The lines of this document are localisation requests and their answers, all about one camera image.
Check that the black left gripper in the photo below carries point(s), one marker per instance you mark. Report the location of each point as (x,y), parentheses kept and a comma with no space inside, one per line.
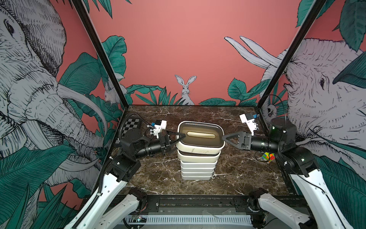
(164,143)

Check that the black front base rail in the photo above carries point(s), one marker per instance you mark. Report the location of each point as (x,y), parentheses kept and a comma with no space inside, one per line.
(196,204)

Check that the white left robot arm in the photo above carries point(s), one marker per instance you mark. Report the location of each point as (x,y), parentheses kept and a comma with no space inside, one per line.
(115,175)

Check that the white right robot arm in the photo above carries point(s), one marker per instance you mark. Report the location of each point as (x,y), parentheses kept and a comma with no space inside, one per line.
(301,165)

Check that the colourful puzzle cube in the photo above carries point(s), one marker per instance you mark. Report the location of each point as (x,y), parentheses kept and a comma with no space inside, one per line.
(268,157)

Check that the white perforated cable duct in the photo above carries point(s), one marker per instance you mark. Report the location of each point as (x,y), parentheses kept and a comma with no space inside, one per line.
(241,220)

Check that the black right corner post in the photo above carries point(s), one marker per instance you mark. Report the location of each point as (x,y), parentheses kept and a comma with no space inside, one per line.
(311,16)

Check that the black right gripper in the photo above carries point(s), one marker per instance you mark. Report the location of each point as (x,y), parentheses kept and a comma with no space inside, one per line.
(247,142)

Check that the cream box dark lid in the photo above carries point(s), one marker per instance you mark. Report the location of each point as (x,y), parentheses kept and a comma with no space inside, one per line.
(197,158)
(200,138)

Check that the black white checkerboard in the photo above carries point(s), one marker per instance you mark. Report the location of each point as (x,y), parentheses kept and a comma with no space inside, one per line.
(129,124)

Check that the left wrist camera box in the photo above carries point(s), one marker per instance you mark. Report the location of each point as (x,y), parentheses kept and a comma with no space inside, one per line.
(157,127)

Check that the black corner post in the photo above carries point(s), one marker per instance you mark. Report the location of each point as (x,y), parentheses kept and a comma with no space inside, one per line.
(311,16)
(88,25)

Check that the white box grey lid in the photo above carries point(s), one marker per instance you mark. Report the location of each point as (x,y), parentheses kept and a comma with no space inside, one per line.
(198,165)
(197,170)

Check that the black left corner post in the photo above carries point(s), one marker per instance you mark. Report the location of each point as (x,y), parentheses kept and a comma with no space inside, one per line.
(88,25)

